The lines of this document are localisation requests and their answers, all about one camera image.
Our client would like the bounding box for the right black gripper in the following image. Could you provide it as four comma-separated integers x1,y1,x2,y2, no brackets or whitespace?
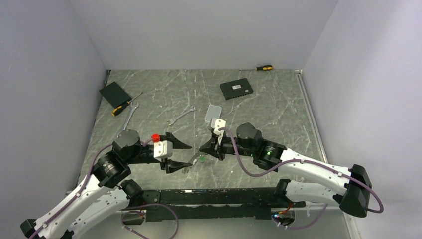
200,132,255,161

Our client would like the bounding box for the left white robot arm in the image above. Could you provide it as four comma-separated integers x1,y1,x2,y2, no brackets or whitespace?
20,129,191,239

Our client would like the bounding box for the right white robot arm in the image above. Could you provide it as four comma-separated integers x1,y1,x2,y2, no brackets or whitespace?
199,119,374,218

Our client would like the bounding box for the small silver wrench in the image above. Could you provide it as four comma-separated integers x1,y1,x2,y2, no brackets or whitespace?
168,106,196,125

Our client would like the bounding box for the grey plastic box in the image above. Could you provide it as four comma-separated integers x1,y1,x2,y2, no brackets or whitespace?
204,104,222,123

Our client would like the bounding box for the large silver wrench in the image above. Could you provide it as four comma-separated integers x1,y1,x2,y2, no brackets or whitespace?
116,102,139,138

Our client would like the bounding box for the yellow black screwdriver near box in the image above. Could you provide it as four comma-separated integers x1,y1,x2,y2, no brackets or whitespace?
112,92,143,116

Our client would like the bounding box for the black flat box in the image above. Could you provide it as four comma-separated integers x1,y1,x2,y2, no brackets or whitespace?
99,82,132,108

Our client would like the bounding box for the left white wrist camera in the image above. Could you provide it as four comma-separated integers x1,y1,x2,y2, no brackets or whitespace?
153,140,173,162

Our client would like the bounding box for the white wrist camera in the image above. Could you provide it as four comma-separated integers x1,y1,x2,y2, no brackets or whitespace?
153,140,173,162
209,118,226,146

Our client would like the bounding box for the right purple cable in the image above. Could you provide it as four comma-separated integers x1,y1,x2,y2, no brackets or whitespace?
219,127,385,231

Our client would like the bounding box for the purple cable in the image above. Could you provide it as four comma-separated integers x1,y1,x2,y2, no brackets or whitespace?
28,133,179,239
219,127,385,231

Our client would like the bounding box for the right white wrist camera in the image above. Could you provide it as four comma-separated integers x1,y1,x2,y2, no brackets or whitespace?
209,118,226,146

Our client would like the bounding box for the black network switch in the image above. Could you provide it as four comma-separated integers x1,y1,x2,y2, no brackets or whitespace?
220,78,254,100

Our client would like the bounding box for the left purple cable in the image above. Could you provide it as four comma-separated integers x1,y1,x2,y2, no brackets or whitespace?
28,133,179,239

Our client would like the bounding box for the yellow black screwdriver at wall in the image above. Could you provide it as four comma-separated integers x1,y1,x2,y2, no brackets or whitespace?
239,65,273,71

